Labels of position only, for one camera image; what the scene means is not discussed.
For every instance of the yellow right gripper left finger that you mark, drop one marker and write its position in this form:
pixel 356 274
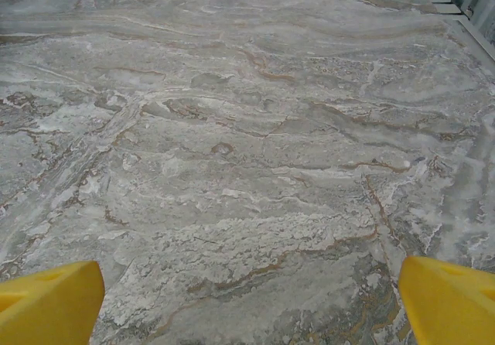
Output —
pixel 46 306

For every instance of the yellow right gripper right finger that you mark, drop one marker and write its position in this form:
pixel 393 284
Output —
pixel 452 310

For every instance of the aluminium frame floor rail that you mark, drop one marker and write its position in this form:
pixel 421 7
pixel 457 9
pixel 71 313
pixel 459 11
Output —
pixel 477 35

